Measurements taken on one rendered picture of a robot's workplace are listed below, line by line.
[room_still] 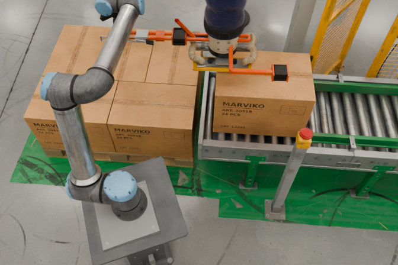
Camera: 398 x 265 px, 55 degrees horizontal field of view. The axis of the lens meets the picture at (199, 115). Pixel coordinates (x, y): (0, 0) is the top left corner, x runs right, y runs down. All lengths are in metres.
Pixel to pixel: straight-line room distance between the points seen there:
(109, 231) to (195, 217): 0.97
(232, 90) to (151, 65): 0.92
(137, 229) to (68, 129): 0.69
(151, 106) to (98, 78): 1.27
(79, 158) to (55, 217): 1.35
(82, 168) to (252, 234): 1.48
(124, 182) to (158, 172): 0.39
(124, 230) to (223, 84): 1.01
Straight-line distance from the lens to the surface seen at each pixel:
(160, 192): 2.16
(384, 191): 3.30
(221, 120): 2.47
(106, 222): 2.11
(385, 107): 3.03
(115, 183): 1.87
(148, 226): 2.06
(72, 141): 1.71
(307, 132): 2.08
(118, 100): 2.82
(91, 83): 1.50
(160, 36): 2.20
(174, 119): 2.66
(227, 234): 2.86
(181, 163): 3.03
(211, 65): 2.19
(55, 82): 1.55
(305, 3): 3.29
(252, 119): 2.45
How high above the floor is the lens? 2.70
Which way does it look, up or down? 54 degrees down
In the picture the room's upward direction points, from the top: straight up
